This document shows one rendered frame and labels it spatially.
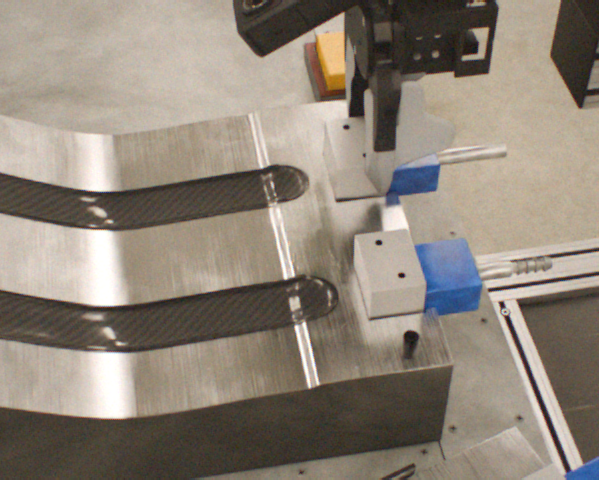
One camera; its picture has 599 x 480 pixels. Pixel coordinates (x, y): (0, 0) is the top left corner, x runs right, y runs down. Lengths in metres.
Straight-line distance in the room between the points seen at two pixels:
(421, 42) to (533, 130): 1.51
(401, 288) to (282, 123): 0.20
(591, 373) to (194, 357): 0.94
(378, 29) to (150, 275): 0.23
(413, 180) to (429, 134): 0.06
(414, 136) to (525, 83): 1.59
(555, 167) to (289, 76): 1.17
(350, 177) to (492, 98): 1.51
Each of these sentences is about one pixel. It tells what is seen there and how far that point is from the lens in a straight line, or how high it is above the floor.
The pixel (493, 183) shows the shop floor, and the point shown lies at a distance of 2.08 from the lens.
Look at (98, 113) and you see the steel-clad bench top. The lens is 1.00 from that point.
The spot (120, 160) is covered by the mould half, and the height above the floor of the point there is 0.88.
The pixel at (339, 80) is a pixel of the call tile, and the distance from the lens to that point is 0.97.
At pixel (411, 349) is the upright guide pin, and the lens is 0.68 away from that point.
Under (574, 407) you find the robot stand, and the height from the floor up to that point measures 0.21.
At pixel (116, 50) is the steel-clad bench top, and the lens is 1.07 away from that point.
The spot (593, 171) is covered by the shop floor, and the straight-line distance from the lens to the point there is 2.15.
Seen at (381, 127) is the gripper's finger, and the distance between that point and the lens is 0.70.
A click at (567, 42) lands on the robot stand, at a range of 1.15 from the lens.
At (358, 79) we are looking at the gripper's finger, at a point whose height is 0.96.
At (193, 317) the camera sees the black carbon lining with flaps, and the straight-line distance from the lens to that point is 0.73.
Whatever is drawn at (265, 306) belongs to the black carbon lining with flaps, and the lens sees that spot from 0.73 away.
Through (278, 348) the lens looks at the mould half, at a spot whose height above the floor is 0.89.
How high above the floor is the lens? 1.45
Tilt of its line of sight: 48 degrees down
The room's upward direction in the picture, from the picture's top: 1 degrees counter-clockwise
